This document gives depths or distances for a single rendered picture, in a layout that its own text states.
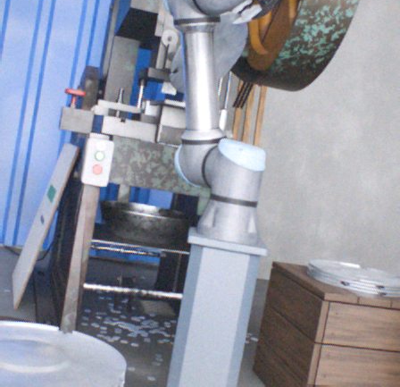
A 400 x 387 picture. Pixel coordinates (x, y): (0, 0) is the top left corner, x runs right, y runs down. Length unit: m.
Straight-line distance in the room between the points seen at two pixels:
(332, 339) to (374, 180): 2.32
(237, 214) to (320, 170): 2.30
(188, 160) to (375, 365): 0.71
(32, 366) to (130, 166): 1.19
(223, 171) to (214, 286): 0.27
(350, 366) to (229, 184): 0.58
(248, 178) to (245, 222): 0.10
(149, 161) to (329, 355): 0.81
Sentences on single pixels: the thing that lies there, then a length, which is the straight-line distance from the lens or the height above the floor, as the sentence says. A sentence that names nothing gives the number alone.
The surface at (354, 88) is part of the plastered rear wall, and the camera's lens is 3.89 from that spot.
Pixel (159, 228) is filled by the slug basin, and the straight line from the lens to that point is 2.18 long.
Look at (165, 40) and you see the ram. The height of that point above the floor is 0.98.
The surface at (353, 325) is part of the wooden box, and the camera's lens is 1.75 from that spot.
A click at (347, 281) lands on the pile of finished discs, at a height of 0.37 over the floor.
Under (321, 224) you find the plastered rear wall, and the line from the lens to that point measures 3.84.
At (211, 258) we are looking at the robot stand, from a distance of 1.52.
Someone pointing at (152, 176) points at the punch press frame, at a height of 0.54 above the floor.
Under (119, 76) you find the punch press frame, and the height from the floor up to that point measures 0.86.
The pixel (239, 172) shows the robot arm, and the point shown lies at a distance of 1.52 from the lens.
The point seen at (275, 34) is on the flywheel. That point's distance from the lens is 2.49.
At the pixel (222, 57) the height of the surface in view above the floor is 0.94.
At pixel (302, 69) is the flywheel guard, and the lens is 2.26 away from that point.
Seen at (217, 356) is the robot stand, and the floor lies 0.18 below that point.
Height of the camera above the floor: 0.64
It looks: 3 degrees down
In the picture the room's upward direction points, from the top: 10 degrees clockwise
